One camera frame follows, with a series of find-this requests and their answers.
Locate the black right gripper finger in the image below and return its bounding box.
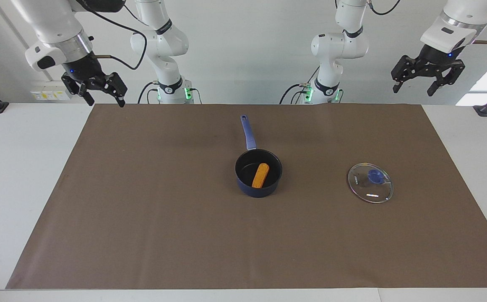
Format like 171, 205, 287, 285
100, 72, 128, 108
61, 73, 95, 107

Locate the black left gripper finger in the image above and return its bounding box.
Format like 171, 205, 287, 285
391, 55, 421, 94
427, 60, 466, 97

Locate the glass lid with blue knob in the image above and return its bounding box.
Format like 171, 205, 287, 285
347, 163, 394, 204

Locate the yellow toy corn cob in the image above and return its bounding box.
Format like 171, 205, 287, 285
252, 163, 270, 188

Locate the brown table mat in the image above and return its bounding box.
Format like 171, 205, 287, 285
5, 104, 487, 290

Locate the white wall socket box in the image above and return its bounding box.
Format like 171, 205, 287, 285
31, 86, 73, 101

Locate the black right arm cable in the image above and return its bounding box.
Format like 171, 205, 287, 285
73, 0, 148, 71

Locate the white wall cable conduit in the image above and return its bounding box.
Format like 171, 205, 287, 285
0, 0, 54, 83

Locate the blue saucepan with long handle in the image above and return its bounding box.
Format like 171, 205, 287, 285
235, 115, 283, 198

